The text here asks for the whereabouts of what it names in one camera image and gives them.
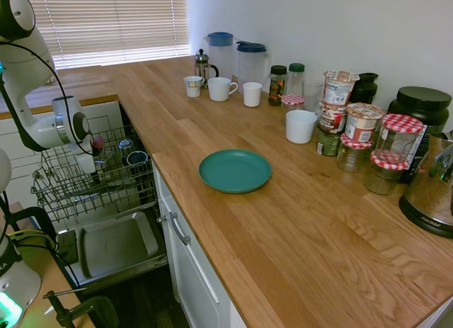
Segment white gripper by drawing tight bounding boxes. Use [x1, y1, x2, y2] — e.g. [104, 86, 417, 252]
[69, 142, 101, 186]

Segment steel dishwasher door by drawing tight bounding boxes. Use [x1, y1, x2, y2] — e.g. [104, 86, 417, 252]
[55, 209, 169, 294]

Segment clear glass jar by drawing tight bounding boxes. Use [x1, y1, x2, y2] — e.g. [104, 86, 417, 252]
[116, 138, 134, 156]

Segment black mug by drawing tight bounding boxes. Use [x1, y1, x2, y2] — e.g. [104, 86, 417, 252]
[126, 150, 149, 166]

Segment white base cabinet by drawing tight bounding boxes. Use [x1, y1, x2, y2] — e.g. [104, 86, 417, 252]
[151, 161, 248, 328]
[0, 100, 123, 215]

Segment black C-clamp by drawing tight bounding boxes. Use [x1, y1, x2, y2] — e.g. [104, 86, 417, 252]
[42, 287, 120, 328]
[0, 196, 58, 251]

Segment plywood robot stand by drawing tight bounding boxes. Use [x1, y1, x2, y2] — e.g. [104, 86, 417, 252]
[0, 200, 97, 328]

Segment white cup with print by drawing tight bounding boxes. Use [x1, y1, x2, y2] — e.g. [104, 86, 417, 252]
[183, 75, 205, 98]

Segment green plate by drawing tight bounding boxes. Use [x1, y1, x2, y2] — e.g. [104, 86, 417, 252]
[198, 149, 273, 195]

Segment glass french press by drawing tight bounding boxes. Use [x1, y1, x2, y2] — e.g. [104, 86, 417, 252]
[193, 48, 220, 90]

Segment clear pitcher light blue lid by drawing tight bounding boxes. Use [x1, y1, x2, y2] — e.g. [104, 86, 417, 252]
[206, 31, 235, 82]

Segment small plain white cup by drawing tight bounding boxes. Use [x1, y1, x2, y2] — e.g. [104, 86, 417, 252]
[242, 81, 264, 108]

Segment clear pitcher dark blue lid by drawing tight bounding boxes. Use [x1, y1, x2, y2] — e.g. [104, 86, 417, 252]
[235, 40, 272, 92]

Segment spice jar black lid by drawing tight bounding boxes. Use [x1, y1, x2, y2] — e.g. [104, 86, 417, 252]
[268, 64, 288, 107]

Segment wide plain white cup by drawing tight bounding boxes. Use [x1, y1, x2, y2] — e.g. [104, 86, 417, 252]
[285, 110, 319, 145]

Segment glass jar red checkered lid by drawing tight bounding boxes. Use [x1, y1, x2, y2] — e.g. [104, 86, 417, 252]
[336, 132, 374, 174]
[280, 94, 306, 125]
[373, 113, 425, 164]
[363, 152, 410, 196]

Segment spice jar green lid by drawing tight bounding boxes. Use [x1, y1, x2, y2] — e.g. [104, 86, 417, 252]
[287, 62, 306, 97]

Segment clear drinking glass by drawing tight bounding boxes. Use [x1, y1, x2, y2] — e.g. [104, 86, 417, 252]
[302, 80, 325, 113]

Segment green oatmeal cup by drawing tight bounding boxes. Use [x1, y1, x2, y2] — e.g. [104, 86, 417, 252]
[316, 125, 343, 157]

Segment red oatmeal cup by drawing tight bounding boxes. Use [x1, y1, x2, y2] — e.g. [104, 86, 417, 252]
[318, 101, 348, 135]

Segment white oatmeal cup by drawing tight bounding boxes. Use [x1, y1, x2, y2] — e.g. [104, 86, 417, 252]
[343, 102, 386, 143]
[323, 69, 361, 106]

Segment black vase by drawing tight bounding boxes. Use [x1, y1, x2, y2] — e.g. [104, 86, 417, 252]
[348, 72, 380, 106]

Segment steel electric kettle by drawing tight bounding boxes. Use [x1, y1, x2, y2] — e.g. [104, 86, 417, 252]
[398, 130, 453, 239]

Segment black protein powder tub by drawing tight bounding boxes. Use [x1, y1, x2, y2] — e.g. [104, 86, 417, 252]
[387, 86, 453, 184]

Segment grey wire dishwasher rack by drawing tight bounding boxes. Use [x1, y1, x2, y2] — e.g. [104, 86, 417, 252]
[30, 124, 159, 223]

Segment yellow cable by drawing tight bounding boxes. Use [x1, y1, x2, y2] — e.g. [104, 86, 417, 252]
[6, 230, 47, 241]

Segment silver bar drawer handle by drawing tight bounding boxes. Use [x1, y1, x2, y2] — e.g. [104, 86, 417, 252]
[168, 211, 192, 246]

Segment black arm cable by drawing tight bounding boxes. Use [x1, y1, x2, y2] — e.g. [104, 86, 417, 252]
[0, 40, 95, 157]

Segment white mug with handle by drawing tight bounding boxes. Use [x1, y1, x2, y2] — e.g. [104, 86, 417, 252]
[207, 77, 239, 103]

